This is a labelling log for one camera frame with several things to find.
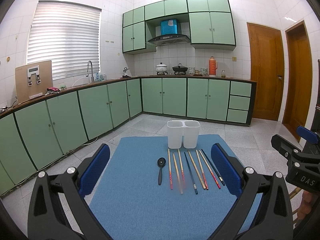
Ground red patterned chopstick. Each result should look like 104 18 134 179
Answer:
200 150 221 189

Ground red-end wooden chopstick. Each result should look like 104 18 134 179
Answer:
196 150 208 190

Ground plain bamboo chopstick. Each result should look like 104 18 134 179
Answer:
188 150 206 190

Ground pink-tipped wooden chopstick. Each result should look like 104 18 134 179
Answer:
177 148 185 187

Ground red-tipped wooden chopstick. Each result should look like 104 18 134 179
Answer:
168 149 173 190

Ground black spoon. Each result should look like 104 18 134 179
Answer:
157 157 166 185

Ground green lower kitchen cabinets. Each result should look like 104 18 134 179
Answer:
1 76 257 194

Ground chrome kitchen faucet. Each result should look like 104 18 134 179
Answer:
86 60 94 83

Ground person right hand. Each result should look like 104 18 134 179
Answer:
297 191 313 220

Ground wooden door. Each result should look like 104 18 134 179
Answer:
283 21 312 141
247 23 284 121

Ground blue table mat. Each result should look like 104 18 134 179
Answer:
88 134 263 240

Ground glass jar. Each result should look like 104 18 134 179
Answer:
221 70 226 78

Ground white double utensil holder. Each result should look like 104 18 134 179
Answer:
167 120 201 149

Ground orange thermos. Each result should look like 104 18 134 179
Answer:
208 56 217 76

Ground pink cloth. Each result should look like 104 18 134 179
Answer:
47 87 61 94

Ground cardboard box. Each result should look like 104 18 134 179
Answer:
15 60 53 103

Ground black wok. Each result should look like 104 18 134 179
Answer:
172 63 188 75

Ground small kettle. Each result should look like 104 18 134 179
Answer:
122 67 131 78

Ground white cooking pot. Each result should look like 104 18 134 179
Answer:
156 62 168 75

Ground black range hood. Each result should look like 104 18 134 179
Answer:
148 34 191 46

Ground white window blind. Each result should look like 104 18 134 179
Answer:
27 1 101 80

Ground green upper wall cabinets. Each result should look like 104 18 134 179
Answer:
122 0 236 55

